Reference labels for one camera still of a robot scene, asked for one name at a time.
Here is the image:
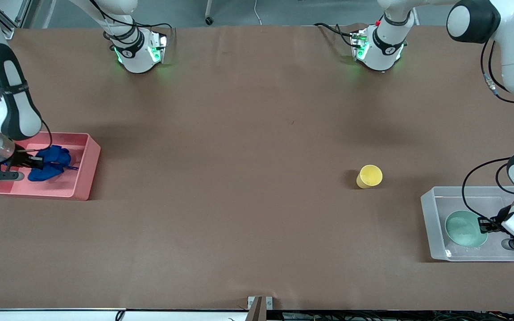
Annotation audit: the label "blue glove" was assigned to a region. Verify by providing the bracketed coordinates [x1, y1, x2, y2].
[28, 145, 79, 182]

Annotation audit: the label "mint green bowl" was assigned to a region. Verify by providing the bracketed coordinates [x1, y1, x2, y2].
[445, 210, 489, 248]

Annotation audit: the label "yellow cup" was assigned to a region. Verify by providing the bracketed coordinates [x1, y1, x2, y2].
[356, 165, 383, 189]

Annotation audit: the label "clear plastic box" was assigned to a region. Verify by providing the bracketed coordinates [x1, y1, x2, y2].
[420, 186, 514, 262]

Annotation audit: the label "pink plastic bin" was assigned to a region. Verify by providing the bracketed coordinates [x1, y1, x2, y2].
[0, 132, 102, 201]

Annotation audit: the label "paper table cover sheet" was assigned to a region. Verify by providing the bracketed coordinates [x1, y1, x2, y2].
[0, 22, 514, 312]

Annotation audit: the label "aluminium frame profile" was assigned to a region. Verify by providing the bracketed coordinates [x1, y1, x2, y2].
[0, 0, 32, 39]

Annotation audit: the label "white table edge rail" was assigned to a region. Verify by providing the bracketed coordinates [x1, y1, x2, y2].
[0, 308, 251, 321]

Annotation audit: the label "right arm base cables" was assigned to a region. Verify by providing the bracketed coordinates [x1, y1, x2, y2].
[88, 0, 174, 43]

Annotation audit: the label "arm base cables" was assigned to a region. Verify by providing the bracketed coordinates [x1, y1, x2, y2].
[314, 22, 358, 46]
[88, 0, 174, 43]

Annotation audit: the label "metal table edge bracket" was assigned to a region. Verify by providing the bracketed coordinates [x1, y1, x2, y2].
[247, 296, 274, 321]

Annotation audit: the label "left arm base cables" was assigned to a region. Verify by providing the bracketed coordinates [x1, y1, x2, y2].
[314, 22, 358, 46]

